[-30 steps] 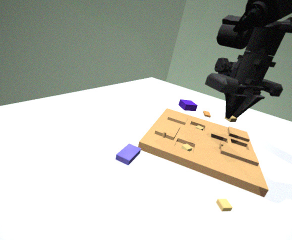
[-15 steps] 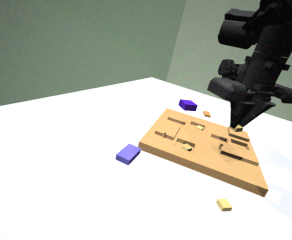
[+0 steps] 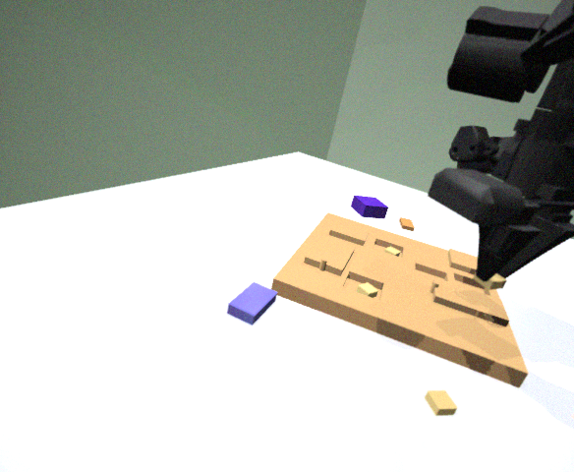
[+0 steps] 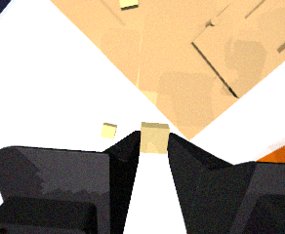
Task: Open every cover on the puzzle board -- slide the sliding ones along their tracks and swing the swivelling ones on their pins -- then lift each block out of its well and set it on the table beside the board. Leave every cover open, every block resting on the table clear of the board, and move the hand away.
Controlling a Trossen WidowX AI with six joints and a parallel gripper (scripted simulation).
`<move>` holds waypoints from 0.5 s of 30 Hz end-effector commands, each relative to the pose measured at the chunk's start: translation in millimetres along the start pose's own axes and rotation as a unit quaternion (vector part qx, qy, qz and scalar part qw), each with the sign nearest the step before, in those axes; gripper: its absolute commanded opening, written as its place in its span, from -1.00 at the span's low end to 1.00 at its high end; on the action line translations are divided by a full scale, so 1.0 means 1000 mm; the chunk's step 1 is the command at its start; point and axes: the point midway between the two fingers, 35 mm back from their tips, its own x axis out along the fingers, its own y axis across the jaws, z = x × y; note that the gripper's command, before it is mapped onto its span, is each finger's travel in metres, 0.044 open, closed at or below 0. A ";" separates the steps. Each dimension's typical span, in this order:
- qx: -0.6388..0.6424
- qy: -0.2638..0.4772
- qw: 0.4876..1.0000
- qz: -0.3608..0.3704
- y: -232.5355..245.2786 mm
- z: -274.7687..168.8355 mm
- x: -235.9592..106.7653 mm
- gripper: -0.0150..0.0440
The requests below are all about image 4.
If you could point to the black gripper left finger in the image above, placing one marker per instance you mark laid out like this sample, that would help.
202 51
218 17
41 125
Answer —
103 178

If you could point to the pale yellow cube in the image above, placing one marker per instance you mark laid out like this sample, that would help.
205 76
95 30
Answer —
154 137
128 4
108 130

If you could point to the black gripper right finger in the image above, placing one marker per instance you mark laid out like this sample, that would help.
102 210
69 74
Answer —
216 196

